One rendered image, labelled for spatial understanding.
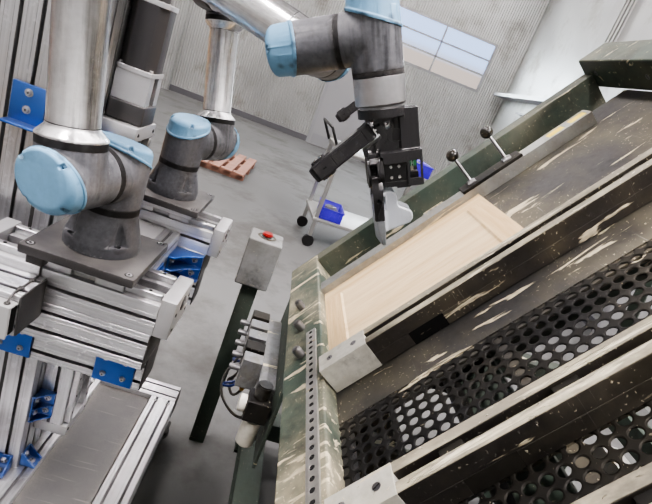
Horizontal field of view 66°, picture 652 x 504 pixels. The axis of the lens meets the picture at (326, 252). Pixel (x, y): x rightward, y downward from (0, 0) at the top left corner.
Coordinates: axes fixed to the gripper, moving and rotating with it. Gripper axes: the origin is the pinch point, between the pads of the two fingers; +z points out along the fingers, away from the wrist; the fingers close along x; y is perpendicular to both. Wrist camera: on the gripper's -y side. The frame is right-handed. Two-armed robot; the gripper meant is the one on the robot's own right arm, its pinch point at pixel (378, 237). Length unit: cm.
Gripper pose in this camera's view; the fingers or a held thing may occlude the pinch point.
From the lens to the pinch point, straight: 80.8
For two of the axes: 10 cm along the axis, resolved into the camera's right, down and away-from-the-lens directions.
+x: 0.1, -3.4, 9.4
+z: 1.2, 9.3, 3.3
